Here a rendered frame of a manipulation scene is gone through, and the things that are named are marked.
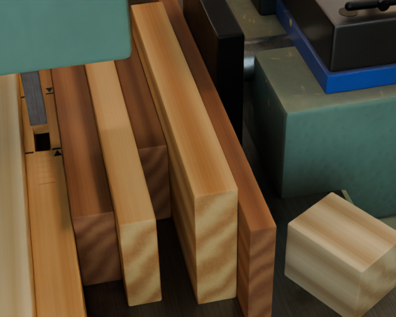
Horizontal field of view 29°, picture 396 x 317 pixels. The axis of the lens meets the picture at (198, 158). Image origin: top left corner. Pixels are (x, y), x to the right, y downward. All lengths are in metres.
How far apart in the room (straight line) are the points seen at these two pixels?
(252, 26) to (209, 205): 0.17
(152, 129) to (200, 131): 0.04
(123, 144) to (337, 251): 0.12
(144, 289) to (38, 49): 0.12
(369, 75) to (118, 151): 0.14
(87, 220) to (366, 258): 0.13
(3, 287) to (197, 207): 0.09
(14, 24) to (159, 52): 0.10
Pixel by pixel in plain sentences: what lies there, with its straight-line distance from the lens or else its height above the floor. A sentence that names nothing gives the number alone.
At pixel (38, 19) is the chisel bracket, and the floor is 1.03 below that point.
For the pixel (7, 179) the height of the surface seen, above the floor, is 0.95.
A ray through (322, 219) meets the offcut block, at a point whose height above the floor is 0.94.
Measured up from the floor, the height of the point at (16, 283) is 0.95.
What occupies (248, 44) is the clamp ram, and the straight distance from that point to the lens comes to 0.45.
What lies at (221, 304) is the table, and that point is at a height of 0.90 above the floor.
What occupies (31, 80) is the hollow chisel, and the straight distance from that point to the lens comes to 0.40.
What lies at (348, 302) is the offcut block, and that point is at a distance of 0.37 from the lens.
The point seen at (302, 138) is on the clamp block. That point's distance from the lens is 0.41.
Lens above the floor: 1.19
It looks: 39 degrees down
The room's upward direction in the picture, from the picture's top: 2 degrees counter-clockwise
